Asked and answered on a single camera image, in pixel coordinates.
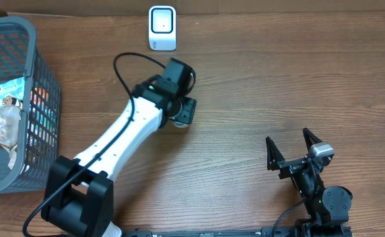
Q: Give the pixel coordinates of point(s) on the clear brown bread bag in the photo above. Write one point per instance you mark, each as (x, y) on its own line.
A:
(10, 108)

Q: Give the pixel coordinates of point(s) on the teal white snack packet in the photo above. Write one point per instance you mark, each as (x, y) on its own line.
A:
(14, 88)

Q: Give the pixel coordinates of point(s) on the green lid white jar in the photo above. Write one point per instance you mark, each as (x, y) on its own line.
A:
(180, 124)

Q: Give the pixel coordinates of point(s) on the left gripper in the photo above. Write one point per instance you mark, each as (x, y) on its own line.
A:
(187, 114)

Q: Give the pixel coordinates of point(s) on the small teal white packet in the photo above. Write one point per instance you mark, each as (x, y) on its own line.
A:
(44, 129)

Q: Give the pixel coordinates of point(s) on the orange snack packet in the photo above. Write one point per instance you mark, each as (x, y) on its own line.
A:
(39, 97)

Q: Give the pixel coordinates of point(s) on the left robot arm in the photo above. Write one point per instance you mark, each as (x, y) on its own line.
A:
(79, 194)

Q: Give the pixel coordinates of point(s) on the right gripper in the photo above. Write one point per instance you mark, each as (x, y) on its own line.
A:
(276, 158)

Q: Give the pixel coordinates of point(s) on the white barcode scanner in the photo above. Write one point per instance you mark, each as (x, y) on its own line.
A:
(162, 28)

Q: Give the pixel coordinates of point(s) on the grey plastic shopping basket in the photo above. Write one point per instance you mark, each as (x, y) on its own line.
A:
(20, 57)

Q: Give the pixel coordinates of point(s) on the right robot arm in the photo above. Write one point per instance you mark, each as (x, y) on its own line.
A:
(327, 207)

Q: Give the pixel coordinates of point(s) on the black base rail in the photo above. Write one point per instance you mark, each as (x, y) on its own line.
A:
(205, 233)

